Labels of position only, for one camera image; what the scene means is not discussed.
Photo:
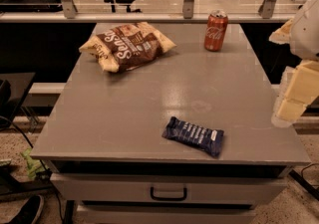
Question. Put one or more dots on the green crumpled object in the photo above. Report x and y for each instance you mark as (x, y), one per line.
(35, 168)

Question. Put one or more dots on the grey drawer cabinet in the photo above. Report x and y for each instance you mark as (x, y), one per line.
(103, 139)

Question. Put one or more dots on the blue rxbar blueberry wrapper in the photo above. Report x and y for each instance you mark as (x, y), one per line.
(193, 135)

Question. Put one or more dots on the red coca-cola can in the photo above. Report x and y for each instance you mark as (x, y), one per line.
(215, 30)

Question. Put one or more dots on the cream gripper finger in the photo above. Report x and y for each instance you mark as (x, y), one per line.
(299, 88)

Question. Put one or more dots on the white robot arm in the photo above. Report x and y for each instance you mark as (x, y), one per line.
(301, 33)

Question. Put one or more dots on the black side table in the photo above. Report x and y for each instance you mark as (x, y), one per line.
(14, 88)

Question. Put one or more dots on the black drawer handle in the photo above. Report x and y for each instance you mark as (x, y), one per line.
(168, 195)

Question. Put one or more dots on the brown chip bag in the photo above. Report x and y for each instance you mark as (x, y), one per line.
(127, 47)

